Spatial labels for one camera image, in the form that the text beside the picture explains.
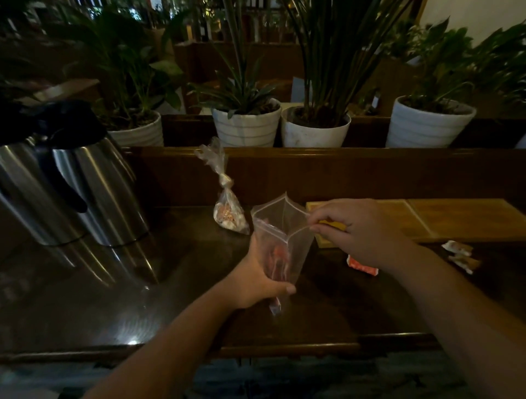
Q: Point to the person's left hand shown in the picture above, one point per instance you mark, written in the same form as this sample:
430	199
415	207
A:
248	283

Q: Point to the person's right hand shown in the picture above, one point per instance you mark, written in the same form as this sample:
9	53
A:
365	230

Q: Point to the person's left thumb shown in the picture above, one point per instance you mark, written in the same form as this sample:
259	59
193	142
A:
281	290

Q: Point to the person's right thumb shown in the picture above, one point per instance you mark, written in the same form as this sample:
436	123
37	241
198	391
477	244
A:
328	230

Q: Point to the clear zip plastic bag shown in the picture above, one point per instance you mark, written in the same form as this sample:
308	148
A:
291	238

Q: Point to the person's right forearm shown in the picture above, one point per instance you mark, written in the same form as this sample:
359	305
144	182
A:
460	324

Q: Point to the person's left forearm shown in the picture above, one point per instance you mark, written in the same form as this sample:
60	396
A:
172	349

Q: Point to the yellow packet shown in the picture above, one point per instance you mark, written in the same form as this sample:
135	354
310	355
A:
333	227

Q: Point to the red packets inside bag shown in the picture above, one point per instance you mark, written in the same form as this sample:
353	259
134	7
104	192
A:
279	259

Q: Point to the orange snack packet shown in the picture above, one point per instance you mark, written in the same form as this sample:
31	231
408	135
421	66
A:
363	268

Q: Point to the dark wooden counter ledge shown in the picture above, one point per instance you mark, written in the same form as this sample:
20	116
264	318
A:
370	172

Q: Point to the tied clear snack bag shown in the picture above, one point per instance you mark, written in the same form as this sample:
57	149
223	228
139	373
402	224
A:
229	213

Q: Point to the smooth white plant pot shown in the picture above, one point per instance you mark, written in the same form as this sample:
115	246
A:
314	133

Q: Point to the white brown candy wrapper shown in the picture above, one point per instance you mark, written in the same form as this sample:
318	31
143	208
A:
465	263
457	248

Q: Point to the white ribbed plant pot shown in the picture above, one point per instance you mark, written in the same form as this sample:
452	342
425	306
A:
246	127

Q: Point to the large white ribbed pot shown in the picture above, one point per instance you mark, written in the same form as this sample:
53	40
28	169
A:
427	127

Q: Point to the spiky green plant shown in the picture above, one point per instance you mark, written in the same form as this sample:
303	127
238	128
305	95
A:
238	90

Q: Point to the tall long-leaf plant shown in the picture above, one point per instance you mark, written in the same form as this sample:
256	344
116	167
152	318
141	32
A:
337	57

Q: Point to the steel thermos jug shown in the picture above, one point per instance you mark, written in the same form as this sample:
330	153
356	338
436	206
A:
28	193
109	193

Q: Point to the bushy dark green plant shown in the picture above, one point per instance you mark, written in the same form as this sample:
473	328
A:
448	70

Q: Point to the small white ribbed pot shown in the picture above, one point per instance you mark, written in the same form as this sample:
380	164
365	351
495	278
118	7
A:
139	133

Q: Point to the broad-leaf green plant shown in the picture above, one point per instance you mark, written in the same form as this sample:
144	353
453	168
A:
123	61

